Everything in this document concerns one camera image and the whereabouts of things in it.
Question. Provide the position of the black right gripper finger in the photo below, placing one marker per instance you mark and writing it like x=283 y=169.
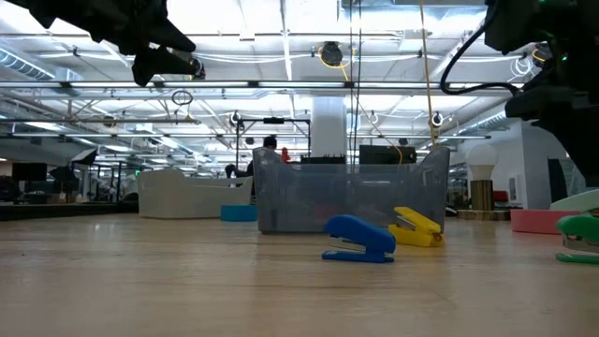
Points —
x=587 y=159

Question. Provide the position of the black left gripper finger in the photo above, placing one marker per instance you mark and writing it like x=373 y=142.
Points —
x=170 y=41
x=154 y=65

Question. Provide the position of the mint green stapler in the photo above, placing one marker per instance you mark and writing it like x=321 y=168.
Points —
x=578 y=202

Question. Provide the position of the green mini stapler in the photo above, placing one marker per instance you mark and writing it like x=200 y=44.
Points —
x=580 y=229

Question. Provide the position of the pink tape roll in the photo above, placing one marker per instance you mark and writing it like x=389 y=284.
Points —
x=538 y=222

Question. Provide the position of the light blue tape roll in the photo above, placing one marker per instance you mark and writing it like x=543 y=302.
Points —
x=238 y=213

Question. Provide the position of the yellow mini stapler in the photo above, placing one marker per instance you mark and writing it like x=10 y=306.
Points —
x=412 y=234

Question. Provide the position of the blue mini stapler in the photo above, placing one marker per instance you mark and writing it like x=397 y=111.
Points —
x=360 y=234

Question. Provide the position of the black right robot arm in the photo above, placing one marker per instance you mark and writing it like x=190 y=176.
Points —
x=552 y=23

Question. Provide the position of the white bulb table lamp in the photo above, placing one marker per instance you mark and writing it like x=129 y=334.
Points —
x=482 y=161

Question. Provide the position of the light grey plastic bin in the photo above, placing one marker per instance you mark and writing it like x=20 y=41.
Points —
x=187 y=196

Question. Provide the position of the person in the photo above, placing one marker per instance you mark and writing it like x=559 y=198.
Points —
x=269 y=142

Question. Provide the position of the white building column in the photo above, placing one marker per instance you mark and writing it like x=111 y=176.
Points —
x=329 y=126

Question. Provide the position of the black background screen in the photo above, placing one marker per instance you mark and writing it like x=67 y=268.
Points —
x=387 y=154

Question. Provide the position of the dark translucent plastic bin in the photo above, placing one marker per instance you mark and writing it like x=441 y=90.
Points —
x=304 y=201

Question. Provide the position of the black background rig frame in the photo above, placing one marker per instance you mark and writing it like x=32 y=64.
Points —
x=273 y=120

